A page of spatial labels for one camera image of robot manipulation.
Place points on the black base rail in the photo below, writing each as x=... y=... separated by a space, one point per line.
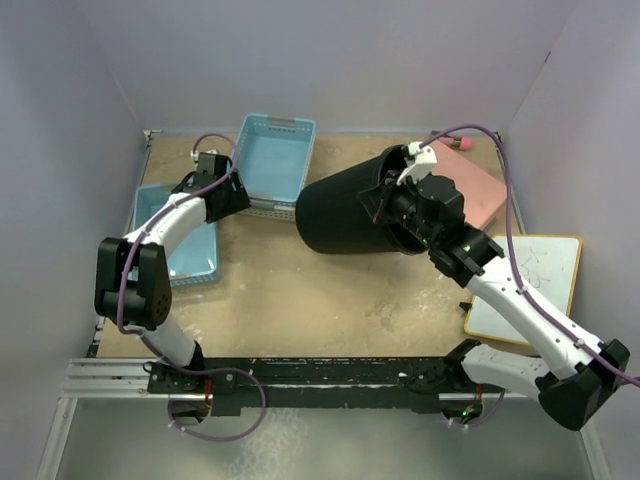
x=411 y=383

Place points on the small whiteboard yellow frame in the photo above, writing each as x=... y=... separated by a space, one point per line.
x=549 y=264

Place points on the pink perforated basket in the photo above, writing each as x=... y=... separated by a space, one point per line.
x=478 y=175

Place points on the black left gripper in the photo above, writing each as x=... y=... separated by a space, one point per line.
x=238 y=202

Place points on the light blue perforated basket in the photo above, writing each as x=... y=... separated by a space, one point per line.
x=195 y=261

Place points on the pink brush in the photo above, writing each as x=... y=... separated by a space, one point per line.
x=457 y=142

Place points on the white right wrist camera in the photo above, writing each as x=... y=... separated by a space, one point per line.
x=420 y=161

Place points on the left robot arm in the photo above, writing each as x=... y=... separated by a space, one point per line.
x=132 y=286

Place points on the blue basket nested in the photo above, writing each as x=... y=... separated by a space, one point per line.
x=274 y=155

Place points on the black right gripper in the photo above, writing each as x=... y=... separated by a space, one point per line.
x=377 y=201

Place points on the aluminium frame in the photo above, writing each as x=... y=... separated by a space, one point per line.
x=303 y=418

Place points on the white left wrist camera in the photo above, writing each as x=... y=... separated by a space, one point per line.
x=196 y=154

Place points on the white perforated basket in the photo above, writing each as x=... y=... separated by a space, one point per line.
x=269 y=208

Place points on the large black ribbed bin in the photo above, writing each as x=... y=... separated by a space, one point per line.
x=330 y=219

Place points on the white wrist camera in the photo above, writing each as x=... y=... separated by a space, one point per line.
x=420 y=161
x=196 y=154

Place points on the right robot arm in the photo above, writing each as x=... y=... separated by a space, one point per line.
x=576 y=372

